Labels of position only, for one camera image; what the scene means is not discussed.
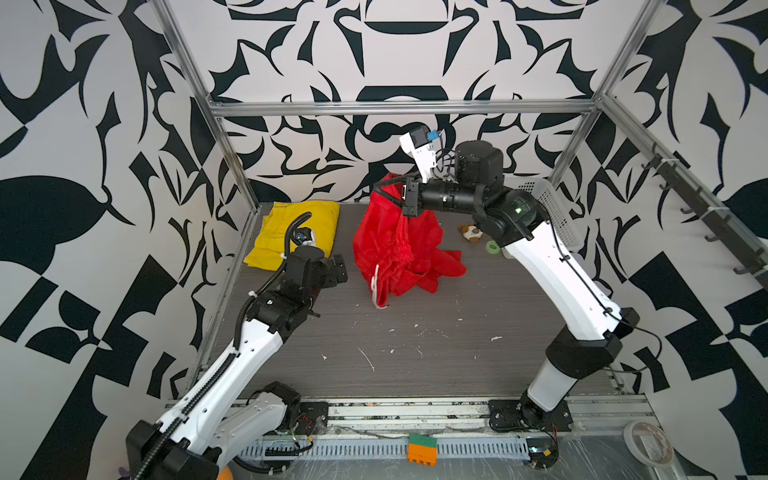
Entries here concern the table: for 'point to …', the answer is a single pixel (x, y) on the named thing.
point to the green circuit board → (543, 451)
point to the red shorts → (395, 251)
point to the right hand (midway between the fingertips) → (379, 185)
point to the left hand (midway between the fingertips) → (325, 254)
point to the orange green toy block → (422, 449)
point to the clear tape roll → (648, 445)
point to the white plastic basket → (558, 209)
